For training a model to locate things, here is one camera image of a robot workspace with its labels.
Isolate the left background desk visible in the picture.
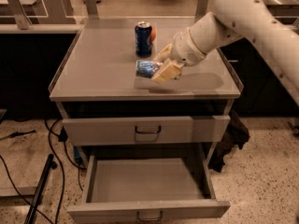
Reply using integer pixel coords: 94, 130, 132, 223
0, 0, 76, 24

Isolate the right background desk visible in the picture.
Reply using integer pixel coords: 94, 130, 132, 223
263, 0, 299, 25

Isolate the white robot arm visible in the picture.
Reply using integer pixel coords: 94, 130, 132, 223
152, 0, 299, 104

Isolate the grey drawer cabinet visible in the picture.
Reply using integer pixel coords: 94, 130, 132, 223
47, 17, 244, 224

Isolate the black cable on floor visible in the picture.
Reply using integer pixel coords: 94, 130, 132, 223
0, 119, 87, 224

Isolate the background desk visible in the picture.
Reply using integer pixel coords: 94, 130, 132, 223
263, 0, 299, 25
0, 0, 76, 24

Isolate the open middle grey drawer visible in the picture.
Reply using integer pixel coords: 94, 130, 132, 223
68, 153, 230, 224

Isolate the black bar on floor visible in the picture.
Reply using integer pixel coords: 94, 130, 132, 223
24, 154, 54, 224

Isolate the redbull can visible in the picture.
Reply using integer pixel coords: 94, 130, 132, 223
135, 60, 162, 78

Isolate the black tool on floor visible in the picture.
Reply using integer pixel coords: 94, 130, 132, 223
0, 130, 36, 141

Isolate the orange fruit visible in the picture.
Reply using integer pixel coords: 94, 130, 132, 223
150, 26, 157, 43

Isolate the top grey drawer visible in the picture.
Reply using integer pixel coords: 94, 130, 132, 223
63, 116, 230, 147

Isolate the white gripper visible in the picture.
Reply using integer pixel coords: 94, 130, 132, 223
151, 28, 206, 84

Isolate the blue pepsi can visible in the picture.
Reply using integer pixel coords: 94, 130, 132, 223
135, 21, 152, 57

